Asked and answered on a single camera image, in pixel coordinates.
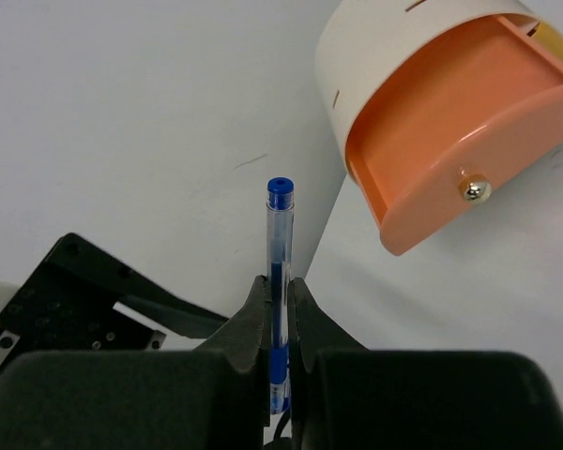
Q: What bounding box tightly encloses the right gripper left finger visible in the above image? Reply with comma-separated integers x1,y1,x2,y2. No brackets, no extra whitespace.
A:
0,277,269,449

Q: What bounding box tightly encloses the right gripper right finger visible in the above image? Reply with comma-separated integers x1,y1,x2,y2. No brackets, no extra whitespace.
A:
288,278,563,449

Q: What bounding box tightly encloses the blue pen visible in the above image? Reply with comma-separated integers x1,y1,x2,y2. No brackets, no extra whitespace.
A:
266,177,295,415

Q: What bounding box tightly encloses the cream drawer cabinet shell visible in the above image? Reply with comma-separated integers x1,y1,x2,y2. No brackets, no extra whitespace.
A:
315,0,540,156

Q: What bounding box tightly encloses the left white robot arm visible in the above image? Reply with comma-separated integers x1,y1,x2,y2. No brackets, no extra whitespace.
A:
0,233,227,372

